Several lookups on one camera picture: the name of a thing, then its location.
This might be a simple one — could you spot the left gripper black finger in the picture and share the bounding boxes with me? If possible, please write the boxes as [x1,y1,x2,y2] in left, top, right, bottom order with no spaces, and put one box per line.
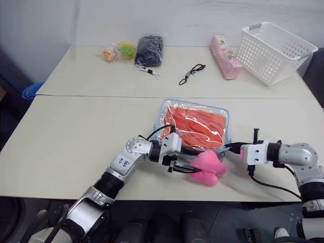
[182,147,204,157]
[175,165,201,175]

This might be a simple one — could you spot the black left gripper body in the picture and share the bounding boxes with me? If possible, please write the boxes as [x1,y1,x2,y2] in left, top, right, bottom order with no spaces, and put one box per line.
[165,148,190,174]

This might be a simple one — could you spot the pink plush cloth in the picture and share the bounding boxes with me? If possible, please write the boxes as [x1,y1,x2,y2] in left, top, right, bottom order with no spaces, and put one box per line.
[186,149,227,187]

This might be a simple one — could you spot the clear plastic pouch blue trim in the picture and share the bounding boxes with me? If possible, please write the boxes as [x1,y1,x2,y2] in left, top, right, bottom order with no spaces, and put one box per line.
[152,98,233,163]

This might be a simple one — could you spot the orange cloth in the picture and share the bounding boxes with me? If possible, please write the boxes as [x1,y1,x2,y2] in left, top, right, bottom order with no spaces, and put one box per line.
[161,105,226,153]

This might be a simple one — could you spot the black cloth in clear bag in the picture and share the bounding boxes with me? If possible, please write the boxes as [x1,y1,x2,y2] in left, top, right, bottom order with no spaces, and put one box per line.
[133,35,166,68]

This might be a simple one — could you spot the dark rounded shape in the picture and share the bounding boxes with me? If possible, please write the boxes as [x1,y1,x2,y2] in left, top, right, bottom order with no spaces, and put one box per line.
[120,217,155,243]
[180,211,213,243]

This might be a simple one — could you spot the pink printed carton box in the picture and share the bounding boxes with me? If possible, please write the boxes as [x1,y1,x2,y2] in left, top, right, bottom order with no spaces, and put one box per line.
[209,35,244,81]

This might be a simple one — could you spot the white shoe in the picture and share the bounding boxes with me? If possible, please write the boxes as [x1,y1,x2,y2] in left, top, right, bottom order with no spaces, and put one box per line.
[274,227,289,239]

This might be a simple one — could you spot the white perforated plastic basket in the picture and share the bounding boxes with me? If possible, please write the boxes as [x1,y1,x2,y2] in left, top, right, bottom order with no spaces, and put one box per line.
[236,22,319,87]

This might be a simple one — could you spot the clear bag of colourful toys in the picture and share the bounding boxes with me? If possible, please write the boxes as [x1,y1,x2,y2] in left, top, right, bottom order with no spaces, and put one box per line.
[98,41,137,62]

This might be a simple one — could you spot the blue round ribbed object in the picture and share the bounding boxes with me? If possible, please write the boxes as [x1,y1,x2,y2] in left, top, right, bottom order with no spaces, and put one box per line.
[21,82,46,100]

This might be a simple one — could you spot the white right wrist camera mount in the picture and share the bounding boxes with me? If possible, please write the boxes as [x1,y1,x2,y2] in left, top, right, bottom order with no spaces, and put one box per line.
[239,139,270,167]

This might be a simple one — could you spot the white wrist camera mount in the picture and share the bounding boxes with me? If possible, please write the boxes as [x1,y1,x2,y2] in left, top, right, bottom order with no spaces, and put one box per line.
[239,139,270,167]
[158,133,183,167]

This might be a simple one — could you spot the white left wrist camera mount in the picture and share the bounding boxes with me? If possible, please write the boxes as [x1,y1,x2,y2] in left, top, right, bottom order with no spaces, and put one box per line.
[158,133,183,167]

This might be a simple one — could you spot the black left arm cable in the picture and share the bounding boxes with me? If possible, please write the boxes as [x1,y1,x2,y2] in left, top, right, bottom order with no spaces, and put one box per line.
[145,125,178,142]

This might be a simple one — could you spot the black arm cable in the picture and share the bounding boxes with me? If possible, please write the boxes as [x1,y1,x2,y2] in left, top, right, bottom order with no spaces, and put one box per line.
[248,164,304,202]
[145,125,178,142]

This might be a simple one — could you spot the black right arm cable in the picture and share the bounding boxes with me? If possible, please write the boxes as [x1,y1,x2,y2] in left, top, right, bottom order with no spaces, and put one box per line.
[248,164,304,202]

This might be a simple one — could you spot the black cord lanyard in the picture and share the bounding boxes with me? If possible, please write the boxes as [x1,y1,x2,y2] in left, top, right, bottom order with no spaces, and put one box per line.
[178,63,206,86]

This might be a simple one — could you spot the lanyard with silver clip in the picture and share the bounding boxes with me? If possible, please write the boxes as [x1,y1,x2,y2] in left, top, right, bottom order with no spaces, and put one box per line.
[131,64,162,81]

